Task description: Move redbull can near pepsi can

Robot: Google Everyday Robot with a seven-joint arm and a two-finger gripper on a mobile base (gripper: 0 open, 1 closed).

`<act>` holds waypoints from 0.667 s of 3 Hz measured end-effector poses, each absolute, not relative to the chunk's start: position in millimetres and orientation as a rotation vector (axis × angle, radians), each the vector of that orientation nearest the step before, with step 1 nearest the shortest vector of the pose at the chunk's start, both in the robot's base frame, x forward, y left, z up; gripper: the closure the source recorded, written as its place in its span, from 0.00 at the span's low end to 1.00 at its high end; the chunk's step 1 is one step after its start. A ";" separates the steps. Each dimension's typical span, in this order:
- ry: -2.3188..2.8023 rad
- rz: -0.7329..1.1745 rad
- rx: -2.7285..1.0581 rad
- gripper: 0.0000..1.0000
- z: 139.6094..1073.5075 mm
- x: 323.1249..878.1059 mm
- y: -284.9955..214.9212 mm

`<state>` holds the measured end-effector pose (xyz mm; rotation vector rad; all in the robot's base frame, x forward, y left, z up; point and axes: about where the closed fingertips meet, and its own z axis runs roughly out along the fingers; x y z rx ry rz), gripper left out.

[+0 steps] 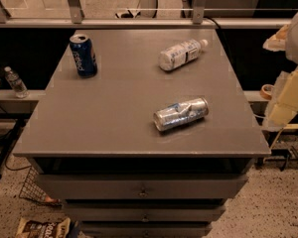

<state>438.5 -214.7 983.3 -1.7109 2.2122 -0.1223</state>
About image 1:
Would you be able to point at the white label plastic bottle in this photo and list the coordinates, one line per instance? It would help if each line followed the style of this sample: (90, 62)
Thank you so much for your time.
(180, 54)

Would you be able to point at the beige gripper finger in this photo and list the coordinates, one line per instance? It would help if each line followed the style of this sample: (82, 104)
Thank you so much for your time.
(277, 42)
(283, 106)

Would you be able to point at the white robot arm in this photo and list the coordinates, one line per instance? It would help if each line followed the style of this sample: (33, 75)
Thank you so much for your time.
(291, 51)

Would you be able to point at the tape roll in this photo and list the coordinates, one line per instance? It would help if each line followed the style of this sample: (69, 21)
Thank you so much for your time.
(266, 91)

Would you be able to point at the grey drawer cabinet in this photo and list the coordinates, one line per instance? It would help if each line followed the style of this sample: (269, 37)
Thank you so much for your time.
(96, 148)

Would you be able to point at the small clear water bottle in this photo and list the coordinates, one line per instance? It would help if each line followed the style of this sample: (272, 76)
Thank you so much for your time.
(16, 82)

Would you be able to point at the brown snack bag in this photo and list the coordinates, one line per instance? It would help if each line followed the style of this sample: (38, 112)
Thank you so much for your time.
(34, 229)

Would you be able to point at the blue pepsi can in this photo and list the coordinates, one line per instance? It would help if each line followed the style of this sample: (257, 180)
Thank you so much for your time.
(84, 55)

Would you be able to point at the silver redbull can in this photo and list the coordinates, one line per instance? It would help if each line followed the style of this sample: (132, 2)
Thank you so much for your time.
(181, 113)

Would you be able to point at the wire mesh basket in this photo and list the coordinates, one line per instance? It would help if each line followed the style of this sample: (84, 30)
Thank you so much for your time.
(32, 192)

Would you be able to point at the metal railing frame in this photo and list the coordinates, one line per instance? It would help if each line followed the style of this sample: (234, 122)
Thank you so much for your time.
(146, 14)

